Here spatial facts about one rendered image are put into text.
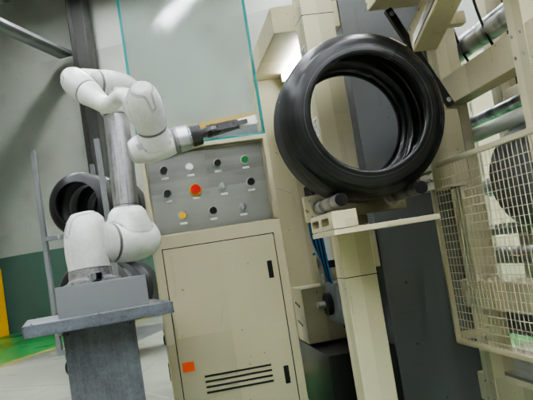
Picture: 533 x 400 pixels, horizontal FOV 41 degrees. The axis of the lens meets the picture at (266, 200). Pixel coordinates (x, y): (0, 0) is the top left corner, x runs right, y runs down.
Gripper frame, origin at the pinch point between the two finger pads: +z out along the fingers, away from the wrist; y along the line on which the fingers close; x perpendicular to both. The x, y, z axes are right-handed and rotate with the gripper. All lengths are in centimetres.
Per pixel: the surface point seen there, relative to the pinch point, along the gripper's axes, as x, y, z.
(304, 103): 1.1, -11.9, 18.2
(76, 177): -51, 384, -96
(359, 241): 52, 25, 33
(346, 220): 42.1, -11.4, 20.7
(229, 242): 38, 59, -13
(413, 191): 39, -8, 47
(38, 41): -363, 945, -147
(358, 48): -12.1, -11.8, 41.8
